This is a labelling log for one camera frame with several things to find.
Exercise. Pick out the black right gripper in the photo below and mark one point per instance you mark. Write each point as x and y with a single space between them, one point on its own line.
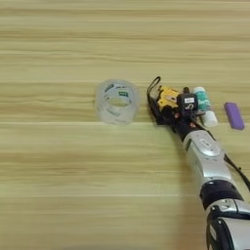
188 127

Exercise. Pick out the yellow black tape measure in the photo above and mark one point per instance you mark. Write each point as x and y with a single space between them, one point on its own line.
167 97

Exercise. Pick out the clear tape roll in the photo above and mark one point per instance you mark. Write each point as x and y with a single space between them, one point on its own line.
104 110

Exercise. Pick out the purple eraser block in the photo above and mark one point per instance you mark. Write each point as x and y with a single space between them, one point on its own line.
234 115

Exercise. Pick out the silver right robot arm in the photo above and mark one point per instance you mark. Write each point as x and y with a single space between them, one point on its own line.
208 159

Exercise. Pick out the black box with white label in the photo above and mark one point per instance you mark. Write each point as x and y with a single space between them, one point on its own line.
188 103

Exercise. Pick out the white green glue stick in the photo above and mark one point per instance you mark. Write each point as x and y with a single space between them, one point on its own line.
203 97

